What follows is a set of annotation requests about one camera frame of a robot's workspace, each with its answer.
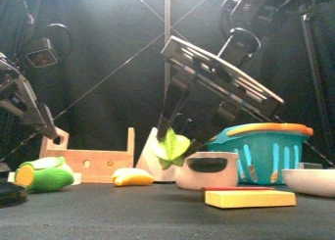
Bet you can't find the green toy starfruit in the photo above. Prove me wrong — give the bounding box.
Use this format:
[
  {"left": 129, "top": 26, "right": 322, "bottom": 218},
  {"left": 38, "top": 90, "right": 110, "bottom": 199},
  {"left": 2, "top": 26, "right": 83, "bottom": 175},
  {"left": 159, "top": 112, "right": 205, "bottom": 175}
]
[{"left": 154, "top": 126, "right": 193, "bottom": 170}]

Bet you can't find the teal basket with orange rim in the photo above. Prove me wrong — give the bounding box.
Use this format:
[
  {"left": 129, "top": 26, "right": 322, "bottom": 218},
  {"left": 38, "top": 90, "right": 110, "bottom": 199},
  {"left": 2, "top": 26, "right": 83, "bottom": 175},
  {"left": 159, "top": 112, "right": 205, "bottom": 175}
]
[{"left": 207, "top": 121, "right": 316, "bottom": 186}]

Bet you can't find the wooden crate with round holes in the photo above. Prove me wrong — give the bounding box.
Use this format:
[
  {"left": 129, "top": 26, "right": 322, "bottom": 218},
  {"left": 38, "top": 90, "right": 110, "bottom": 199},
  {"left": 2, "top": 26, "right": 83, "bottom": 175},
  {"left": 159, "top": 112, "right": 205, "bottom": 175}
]
[{"left": 38, "top": 125, "right": 137, "bottom": 184}]

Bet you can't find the yellow corn with green husk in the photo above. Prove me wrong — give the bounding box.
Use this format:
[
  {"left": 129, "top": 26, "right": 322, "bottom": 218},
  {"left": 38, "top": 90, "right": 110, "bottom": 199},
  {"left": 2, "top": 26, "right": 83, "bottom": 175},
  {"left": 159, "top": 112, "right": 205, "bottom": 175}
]
[{"left": 14, "top": 156, "right": 77, "bottom": 193}]

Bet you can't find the thin red toy piece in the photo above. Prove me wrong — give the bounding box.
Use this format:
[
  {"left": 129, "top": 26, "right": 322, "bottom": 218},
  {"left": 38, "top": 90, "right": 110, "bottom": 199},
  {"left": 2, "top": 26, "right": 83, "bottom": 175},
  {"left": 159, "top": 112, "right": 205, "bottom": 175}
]
[{"left": 201, "top": 185, "right": 278, "bottom": 192}]

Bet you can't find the white triangular toy piece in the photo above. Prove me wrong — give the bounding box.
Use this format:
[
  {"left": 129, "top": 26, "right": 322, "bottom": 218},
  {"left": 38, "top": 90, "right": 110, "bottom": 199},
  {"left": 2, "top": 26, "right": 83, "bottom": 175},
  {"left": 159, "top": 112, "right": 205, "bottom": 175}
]
[{"left": 135, "top": 126, "right": 178, "bottom": 183}]

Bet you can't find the black round toy pan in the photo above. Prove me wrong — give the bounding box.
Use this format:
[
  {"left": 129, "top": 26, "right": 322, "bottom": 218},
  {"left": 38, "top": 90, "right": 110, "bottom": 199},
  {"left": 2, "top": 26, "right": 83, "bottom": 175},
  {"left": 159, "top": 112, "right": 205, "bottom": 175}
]
[{"left": 0, "top": 179, "right": 30, "bottom": 209}]

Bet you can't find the yellow rectangular block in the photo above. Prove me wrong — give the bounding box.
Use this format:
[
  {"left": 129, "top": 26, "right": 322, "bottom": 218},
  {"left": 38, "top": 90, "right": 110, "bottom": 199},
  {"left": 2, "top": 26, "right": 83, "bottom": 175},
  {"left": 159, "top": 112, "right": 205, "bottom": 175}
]
[{"left": 205, "top": 189, "right": 300, "bottom": 210}]

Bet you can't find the yellow toy banana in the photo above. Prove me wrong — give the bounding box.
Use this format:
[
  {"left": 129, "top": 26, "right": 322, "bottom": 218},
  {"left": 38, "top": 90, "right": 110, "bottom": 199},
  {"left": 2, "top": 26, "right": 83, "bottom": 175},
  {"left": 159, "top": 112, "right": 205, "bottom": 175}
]
[{"left": 111, "top": 167, "right": 157, "bottom": 187}]

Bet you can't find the small grey block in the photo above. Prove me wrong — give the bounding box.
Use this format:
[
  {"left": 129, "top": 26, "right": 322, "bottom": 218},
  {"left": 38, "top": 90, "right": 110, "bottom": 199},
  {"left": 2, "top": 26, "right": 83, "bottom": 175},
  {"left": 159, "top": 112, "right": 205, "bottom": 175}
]
[{"left": 298, "top": 162, "right": 325, "bottom": 170}]

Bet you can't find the white bowl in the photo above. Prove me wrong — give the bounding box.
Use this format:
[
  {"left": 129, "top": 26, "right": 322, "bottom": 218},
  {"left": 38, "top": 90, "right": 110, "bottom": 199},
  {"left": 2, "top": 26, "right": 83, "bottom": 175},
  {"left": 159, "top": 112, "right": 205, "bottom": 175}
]
[{"left": 281, "top": 168, "right": 335, "bottom": 199}]

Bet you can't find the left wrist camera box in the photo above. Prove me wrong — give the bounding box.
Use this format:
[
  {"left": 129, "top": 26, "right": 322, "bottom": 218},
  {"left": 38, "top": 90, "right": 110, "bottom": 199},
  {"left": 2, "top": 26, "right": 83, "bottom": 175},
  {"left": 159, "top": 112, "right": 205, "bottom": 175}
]
[{"left": 26, "top": 37, "right": 59, "bottom": 69}]

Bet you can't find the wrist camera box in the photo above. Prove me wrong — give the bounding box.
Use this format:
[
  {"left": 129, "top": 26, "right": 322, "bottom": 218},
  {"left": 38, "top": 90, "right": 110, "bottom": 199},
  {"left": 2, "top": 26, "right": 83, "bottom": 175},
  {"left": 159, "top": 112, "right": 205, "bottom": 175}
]
[
  {"left": 230, "top": 0, "right": 270, "bottom": 23},
  {"left": 26, "top": 37, "right": 59, "bottom": 69}
]

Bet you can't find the black slanted frame pole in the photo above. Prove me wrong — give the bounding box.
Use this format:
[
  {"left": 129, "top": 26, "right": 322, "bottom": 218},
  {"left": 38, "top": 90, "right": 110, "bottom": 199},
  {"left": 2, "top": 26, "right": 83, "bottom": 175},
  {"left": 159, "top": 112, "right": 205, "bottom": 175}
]
[{"left": 301, "top": 13, "right": 333, "bottom": 167}]

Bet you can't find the black camera cable loop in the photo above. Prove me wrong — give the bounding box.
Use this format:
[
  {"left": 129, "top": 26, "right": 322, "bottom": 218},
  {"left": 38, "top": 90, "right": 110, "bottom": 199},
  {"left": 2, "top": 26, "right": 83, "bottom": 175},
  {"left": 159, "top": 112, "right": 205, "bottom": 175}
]
[{"left": 41, "top": 23, "right": 75, "bottom": 61}]

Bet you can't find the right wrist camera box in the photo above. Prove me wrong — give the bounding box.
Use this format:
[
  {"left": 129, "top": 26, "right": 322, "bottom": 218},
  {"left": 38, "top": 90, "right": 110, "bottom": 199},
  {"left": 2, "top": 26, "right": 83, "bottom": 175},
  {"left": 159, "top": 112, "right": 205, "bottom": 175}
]
[{"left": 230, "top": 0, "right": 270, "bottom": 23}]

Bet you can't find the metal frame pole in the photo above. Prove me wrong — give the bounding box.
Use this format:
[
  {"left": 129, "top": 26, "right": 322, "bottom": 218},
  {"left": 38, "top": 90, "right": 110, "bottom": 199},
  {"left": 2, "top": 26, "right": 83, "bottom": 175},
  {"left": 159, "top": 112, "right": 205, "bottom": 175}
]
[{"left": 165, "top": 0, "right": 173, "bottom": 88}]

